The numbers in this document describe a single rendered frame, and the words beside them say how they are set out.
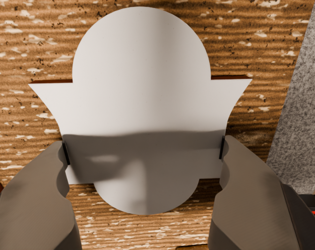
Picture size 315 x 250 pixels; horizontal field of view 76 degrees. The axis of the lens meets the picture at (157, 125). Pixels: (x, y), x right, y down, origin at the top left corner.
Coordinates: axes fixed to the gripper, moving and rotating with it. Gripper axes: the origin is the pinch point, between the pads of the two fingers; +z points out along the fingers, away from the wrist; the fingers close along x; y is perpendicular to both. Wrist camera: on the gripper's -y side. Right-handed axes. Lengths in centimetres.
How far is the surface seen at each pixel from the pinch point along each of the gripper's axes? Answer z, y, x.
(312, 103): 3.3, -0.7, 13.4
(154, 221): 0.9, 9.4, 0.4
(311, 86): 3.3, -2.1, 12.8
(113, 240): 0.8, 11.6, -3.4
